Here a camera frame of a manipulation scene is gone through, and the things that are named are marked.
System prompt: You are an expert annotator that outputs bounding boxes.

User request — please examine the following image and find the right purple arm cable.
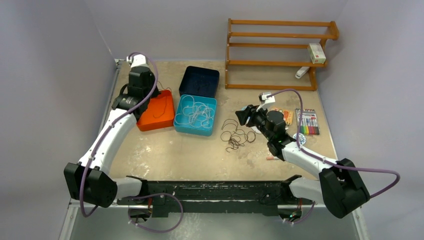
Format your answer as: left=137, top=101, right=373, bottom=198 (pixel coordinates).
left=266, top=88, right=401, bottom=226

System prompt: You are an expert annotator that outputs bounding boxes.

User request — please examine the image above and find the orange card pack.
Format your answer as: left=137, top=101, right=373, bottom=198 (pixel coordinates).
left=272, top=107, right=294, bottom=126

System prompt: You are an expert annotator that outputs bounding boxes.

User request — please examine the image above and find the wooden shelf rack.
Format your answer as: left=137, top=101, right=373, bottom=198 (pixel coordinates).
left=224, top=18, right=340, bottom=92

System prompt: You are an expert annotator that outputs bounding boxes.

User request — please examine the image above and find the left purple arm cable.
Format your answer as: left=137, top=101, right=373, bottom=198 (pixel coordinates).
left=78, top=51, right=184, bottom=234

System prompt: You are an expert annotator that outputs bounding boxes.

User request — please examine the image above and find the coloured marker set pack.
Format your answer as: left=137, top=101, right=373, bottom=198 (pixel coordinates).
left=295, top=108, right=320, bottom=135

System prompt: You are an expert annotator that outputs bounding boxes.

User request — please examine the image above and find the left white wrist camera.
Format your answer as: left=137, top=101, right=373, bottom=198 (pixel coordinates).
left=126, top=54, right=149, bottom=69

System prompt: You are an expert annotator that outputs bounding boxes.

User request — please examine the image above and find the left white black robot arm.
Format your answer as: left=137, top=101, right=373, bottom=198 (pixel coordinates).
left=63, top=64, right=159, bottom=209

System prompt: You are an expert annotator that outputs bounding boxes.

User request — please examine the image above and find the white orange marker pen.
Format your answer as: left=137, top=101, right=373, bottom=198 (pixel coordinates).
left=266, top=156, right=280, bottom=161

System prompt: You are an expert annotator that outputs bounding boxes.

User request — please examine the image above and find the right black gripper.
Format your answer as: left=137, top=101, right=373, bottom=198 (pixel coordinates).
left=235, top=103, right=273, bottom=141

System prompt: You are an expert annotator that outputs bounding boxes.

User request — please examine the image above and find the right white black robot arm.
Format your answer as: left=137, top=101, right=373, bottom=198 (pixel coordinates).
left=235, top=105, right=371, bottom=219

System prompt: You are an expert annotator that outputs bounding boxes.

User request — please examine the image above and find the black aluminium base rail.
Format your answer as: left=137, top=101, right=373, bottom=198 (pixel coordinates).
left=67, top=178, right=332, bottom=220

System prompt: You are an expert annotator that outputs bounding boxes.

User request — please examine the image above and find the light blue plastic tray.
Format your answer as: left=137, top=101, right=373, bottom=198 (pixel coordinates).
left=173, top=94, right=217, bottom=137

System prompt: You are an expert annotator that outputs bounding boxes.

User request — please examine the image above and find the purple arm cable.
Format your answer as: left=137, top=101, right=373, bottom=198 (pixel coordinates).
left=78, top=51, right=184, bottom=234
left=266, top=88, right=401, bottom=226

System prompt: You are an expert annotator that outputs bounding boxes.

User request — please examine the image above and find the dark blue plastic tray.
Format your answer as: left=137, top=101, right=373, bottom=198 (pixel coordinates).
left=178, top=66, right=220, bottom=98

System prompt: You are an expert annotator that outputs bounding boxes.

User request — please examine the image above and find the brown cable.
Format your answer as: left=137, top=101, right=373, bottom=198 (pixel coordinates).
left=220, top=118, right=257, bottom=153
left=152, top=81, right=172, bottom=119

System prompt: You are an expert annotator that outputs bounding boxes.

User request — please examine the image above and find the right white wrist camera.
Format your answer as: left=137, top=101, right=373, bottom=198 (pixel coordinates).
left=256, top=92, right=276, bottom=112

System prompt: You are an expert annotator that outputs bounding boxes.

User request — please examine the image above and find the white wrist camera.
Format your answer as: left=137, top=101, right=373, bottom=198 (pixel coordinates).
left=126, top=54, right=149, bottom=69
left=256, top=92, right=276, bottom=112

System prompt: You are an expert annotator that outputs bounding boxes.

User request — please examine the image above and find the white stapler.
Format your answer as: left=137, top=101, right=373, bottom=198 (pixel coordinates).
left=295, top=66, right=310, bottom=79

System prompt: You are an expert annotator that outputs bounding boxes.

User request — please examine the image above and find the orange plastic tray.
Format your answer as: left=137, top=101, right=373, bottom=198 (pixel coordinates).
left=136, top=89, right=175, bottom=132

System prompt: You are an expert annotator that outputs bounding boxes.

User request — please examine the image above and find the white cardboard box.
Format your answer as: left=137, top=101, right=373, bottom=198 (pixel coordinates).
left=307, top=43, right=327, bottom=64

